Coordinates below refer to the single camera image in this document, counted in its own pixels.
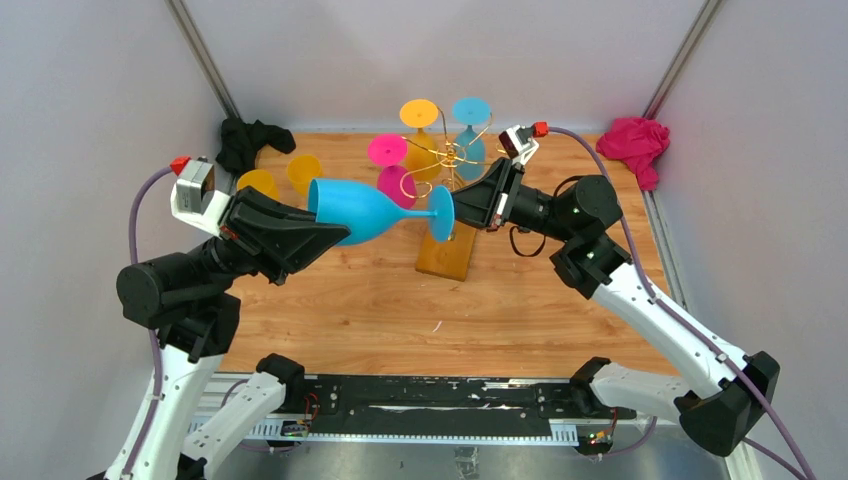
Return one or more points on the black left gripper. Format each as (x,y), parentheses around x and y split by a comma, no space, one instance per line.
(288,239)

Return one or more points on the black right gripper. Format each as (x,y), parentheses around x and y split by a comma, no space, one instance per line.
(489,202)

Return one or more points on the yellow wine glass taken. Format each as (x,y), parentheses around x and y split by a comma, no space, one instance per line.
(300,172)
(262,181)

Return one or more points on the blue wine glass front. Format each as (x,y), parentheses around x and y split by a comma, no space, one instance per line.
(369,213)

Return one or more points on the blue wine glass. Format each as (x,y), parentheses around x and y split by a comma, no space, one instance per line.
(471,153)
(369,213)

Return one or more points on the pink wine glass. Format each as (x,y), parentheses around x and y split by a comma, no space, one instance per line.
(388,151)

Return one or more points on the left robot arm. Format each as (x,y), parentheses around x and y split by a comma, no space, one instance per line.
(184,300)

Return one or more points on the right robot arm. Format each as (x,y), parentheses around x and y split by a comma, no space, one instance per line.
(649,298)

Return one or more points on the blue wine glass rear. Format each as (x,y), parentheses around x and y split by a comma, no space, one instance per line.
(471,153)

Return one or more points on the black cloth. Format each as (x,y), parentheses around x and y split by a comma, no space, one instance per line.
(241,143)

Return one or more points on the pink cloth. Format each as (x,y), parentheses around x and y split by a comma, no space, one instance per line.
(637,142)

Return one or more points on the gold wire wine glass rack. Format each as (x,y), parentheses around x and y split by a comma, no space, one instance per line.
(450,259)

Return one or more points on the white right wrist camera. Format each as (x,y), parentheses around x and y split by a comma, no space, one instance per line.
(520,143)

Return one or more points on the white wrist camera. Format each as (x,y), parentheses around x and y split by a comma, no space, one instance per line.
(520,143)
(195,198)

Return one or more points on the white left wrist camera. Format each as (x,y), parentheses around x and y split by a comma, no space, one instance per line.
(195,198)

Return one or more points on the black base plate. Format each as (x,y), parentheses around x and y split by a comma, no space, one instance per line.
(433,406)

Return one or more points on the aluminium front rail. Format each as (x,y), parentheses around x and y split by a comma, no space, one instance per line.
(163,444)

